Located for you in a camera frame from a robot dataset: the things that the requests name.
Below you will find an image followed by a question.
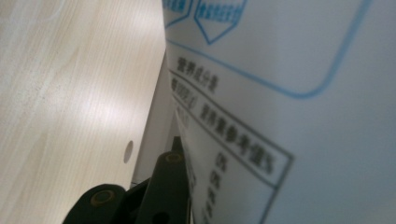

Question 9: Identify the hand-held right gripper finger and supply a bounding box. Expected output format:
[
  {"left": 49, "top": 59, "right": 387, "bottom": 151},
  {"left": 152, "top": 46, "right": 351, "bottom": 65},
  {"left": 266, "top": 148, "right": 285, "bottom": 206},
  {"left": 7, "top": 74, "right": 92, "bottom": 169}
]
[{"left": 170, "top": 135, "right": 185, "bottom": 154}]

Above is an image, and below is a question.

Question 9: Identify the white and blue bag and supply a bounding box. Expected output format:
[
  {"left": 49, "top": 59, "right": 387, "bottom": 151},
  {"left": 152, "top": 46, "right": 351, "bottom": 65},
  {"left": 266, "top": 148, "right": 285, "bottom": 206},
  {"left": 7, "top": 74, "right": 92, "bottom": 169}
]
[{"left": 162, "top": 0, "right": 396, "bottom": 224}]

